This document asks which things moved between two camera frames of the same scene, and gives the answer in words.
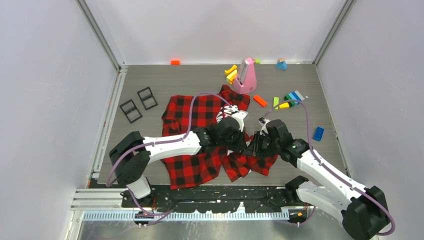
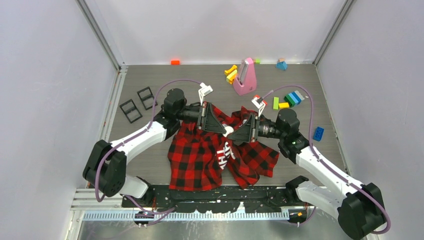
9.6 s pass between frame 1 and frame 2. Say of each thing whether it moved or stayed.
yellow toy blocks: stayed
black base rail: stayed
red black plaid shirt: moved
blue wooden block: stayed
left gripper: moved
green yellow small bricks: stayed
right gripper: moved
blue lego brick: stayed
